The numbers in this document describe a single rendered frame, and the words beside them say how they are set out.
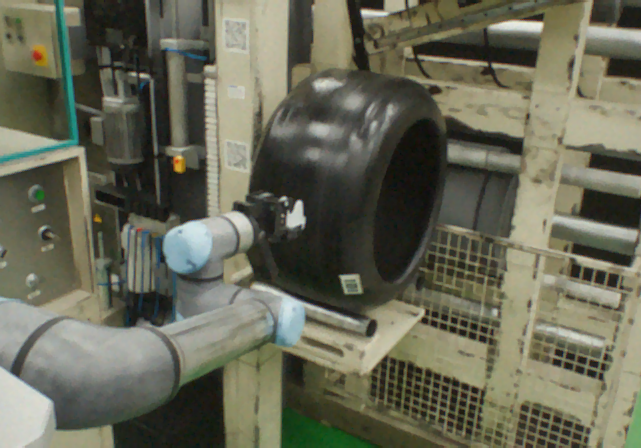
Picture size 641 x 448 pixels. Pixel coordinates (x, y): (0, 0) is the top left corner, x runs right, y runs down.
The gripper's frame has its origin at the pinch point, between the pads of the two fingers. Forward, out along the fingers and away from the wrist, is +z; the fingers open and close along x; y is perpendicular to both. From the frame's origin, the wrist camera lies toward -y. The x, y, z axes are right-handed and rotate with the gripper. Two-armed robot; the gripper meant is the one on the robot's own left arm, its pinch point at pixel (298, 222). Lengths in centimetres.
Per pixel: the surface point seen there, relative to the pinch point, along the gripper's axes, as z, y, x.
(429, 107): 33.2, 23.3, -11.5
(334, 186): 2.5, 8.2, -6.0
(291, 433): 80, -110, 43
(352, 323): 16.4, -25.9, -6.8
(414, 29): 56, 40, 4
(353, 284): 7.3, -12.7, -10.3
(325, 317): 16.3, -26.6, 0.3
